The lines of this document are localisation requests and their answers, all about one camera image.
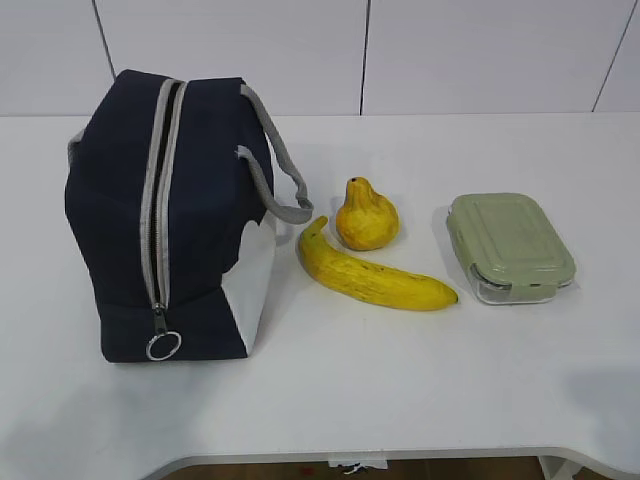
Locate navy blue lunch bag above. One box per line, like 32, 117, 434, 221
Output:
65, 70, 313, 363

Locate yellow banana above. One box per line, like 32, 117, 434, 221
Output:
298, 216, 458, 311

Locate yellow pear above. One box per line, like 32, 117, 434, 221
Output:
335, 177, 400, 251

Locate silver zipper pull ring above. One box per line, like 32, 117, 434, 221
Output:
145, 303, 182, 361

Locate white paper under table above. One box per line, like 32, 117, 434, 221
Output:
328, 458, 389, 475

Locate green lid glass container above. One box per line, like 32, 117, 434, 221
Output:
446, 193, 576, 305

